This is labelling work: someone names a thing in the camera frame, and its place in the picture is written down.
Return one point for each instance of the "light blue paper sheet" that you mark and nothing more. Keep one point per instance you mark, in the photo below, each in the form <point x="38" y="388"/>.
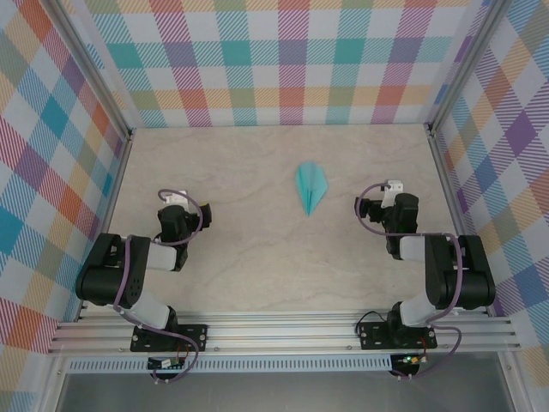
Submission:
<point x="309" y="189"/>

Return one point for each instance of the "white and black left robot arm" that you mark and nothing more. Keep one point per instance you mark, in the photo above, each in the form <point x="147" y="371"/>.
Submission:
<point x="128" y="279"/>

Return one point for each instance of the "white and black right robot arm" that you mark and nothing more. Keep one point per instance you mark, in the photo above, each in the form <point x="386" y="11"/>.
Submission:
<point x="467" y="279"/>

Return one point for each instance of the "small black circuit board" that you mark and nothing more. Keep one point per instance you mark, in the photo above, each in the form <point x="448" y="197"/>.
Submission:
<point x="165" y="364"/>

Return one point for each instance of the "small circuit board with LED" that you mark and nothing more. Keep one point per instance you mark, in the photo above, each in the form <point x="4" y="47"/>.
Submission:
<point x="407" y="359"/>

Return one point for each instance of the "grey metal panel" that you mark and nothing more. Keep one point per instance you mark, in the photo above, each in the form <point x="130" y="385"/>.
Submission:
<point x="274" y="392"/>

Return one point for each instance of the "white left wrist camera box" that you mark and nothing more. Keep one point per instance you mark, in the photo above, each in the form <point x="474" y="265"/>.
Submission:
<point x="176" y="197"/>

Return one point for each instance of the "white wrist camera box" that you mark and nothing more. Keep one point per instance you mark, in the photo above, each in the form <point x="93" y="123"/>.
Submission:
<point x="393" y="186"/>
<point x="176" y="197"/>

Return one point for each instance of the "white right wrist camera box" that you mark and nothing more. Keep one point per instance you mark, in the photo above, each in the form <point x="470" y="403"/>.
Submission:
<point x="393" y="186"/>

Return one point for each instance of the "aluminium side rail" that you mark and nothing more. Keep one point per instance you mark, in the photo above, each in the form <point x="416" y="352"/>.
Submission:
<point x="108" y="214"/>
<point x="457" y="214"/>

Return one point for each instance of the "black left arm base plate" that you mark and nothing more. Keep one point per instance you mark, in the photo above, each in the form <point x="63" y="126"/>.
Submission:
<point x="195" y="337"/>

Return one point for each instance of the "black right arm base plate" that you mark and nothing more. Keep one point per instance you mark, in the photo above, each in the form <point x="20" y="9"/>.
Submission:
<point x="373" y="337"/>

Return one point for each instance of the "long aluminium rail beam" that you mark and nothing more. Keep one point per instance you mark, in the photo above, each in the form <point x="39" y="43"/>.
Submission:
<point x="279" y="332"/>

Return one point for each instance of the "aluminium corner post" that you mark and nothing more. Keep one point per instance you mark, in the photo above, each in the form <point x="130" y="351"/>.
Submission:
<point x="98" y="73"/>
<point x="462" y="64"/>

